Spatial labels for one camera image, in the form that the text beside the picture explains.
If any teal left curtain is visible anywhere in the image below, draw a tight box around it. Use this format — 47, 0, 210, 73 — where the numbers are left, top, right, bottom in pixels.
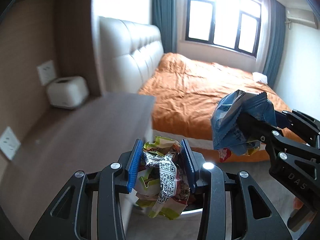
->
152, 0, 177, 53

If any blue snack bag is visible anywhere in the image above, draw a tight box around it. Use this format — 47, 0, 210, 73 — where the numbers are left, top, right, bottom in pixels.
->
210, 90, 277, 162

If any dark framed window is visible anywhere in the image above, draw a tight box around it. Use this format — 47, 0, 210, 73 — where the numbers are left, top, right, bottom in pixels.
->
185, 0, 261, 57

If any teal curtain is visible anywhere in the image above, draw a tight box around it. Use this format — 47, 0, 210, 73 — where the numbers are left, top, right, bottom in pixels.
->
263, 0, 286, 88
152, 0, 177, 53

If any white wall socket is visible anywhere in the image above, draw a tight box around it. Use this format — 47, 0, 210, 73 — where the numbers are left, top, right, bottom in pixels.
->
37, 60, 57, 86
0, 126, 21, 160

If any orange bed cover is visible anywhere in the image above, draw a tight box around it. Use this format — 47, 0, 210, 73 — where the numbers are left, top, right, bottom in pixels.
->
139, 53, 290, 163

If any white bedside cabinet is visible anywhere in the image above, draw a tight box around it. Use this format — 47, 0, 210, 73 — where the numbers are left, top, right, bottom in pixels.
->
1, 93, 155, 239

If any green snack wrapper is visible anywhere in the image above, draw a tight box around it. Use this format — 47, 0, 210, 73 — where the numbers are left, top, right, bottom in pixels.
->
134, 136, 190, 220

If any white padded headboard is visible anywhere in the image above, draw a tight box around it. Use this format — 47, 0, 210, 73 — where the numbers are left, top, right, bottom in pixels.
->
100, 17, 164, 93

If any teal right curtain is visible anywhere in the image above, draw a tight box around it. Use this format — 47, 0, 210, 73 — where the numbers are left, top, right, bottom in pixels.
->
263, 0, 286, 88

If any white tissue box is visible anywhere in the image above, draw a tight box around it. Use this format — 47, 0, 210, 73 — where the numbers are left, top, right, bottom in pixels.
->
46, 76, 89, 109

